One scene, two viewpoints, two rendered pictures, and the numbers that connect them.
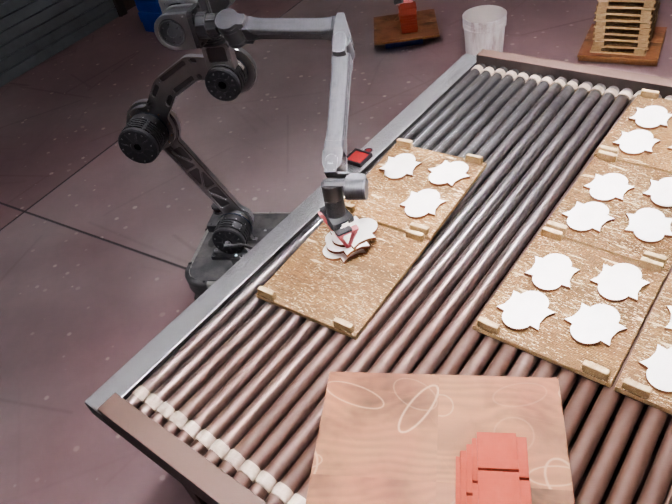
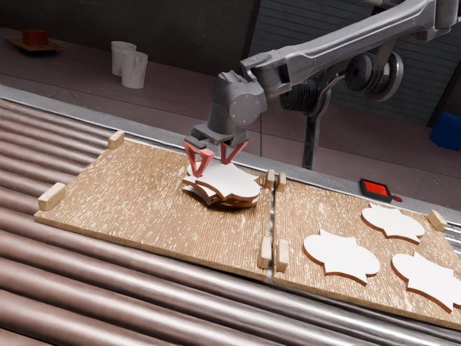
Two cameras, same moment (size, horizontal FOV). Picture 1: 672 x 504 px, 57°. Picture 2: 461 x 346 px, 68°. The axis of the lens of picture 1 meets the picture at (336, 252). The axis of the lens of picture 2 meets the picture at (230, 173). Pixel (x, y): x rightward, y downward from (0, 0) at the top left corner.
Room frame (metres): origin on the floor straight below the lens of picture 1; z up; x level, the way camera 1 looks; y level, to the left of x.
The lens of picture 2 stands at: (0.99, -0.54, 1.35)
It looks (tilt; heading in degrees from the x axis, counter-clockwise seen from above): 29 degrees down; 49
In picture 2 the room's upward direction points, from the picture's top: 14 degrees clockwise
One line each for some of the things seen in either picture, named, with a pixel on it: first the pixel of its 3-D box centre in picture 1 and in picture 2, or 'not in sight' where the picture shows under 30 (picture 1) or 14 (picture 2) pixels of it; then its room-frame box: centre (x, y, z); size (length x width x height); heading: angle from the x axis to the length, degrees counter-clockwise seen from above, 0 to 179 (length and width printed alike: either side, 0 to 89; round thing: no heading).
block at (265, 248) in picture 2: (415, 235); (265, 251); (1.37, -0.24, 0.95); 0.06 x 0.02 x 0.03; 48
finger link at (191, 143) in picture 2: (344, 232); (204, 155); (1.35, -0.04, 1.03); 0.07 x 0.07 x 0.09; 19
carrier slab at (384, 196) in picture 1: (411, 187); (367, 242); (1.63, -0.29, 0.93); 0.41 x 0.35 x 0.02; 138
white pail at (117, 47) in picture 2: not in sight; (123, 59); (2.59, 3.83, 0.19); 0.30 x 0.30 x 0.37
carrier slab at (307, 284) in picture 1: (343, 268); (176, 194); (1.31, -0.01, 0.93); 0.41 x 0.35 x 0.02; 138
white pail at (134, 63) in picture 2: not in sight; (133, 69); (2.57, 3.40, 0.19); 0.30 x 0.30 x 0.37
